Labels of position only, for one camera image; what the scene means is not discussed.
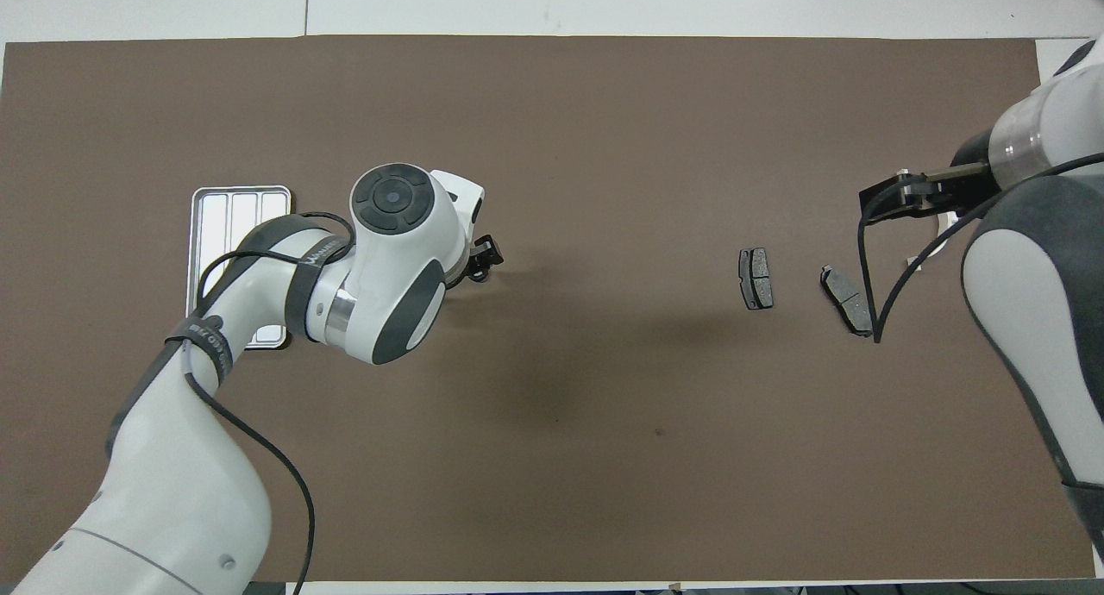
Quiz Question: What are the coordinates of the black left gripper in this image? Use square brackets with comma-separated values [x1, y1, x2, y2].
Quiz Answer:
[444, 235, 505, 286]

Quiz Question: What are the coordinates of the short grey brake pad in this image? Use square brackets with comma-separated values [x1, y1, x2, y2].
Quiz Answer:
[738, 247, 775, 311]

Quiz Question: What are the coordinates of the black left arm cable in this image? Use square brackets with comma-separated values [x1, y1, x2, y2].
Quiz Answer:
[181, 211, 356, 595]

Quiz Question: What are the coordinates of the white half ring bracket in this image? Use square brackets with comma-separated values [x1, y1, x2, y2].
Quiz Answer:
[895, 170, 963, 274]

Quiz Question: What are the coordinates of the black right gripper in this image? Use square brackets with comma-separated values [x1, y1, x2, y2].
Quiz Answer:
[859, 162, 994, 226]

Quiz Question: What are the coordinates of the long grey brake pad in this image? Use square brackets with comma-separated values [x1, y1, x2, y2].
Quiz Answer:
[819, 265, 875, 338]

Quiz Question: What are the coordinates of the brown table mat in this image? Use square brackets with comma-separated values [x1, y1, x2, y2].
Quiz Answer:
[0, 34, 1097, 584]

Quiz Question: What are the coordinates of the silver metal tray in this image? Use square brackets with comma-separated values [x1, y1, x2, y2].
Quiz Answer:
[185, 185, 295, 352]

